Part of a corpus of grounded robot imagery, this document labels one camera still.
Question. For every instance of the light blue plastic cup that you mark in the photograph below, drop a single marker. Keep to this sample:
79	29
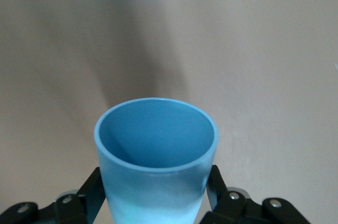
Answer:
158	181

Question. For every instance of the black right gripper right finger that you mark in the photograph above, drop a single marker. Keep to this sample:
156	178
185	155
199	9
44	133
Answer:
237	210

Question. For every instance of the brown table cover mat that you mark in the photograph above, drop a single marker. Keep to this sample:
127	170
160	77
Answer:
237	49

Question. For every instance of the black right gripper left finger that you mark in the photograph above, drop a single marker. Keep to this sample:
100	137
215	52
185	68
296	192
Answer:
71	208

